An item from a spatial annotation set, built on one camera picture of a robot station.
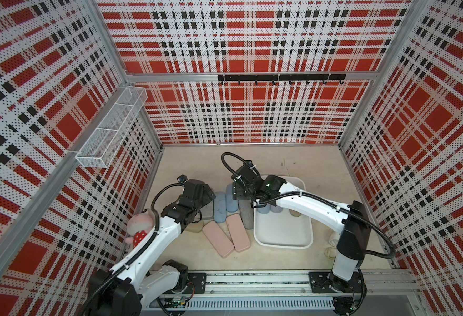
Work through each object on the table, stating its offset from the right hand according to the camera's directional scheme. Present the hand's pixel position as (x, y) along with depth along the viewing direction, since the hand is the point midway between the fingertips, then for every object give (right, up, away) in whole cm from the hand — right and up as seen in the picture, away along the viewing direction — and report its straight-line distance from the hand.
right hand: (243, 189), depth 80 cm
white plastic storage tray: (+17, -19, +5) cm, 26 cm away
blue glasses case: (-5, -10, +13) cm, 17 cm away
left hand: (-16, -3, +4) cm, 17 cm away
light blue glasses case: (+10, -11, +11) cm, 19 cm away
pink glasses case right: (-2, -20, +5) cm, 21 cm away
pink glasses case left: (-11, -24, +6) cm, 27 cm away
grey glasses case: (+2, -12, +9) cm, 16 cm away
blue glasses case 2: (-11, -10, +11) cm, 19 cm away
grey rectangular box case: (-17, -11, +9) cm, 22 cm away
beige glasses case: (-21, -18, +6) cm, 28 cm away
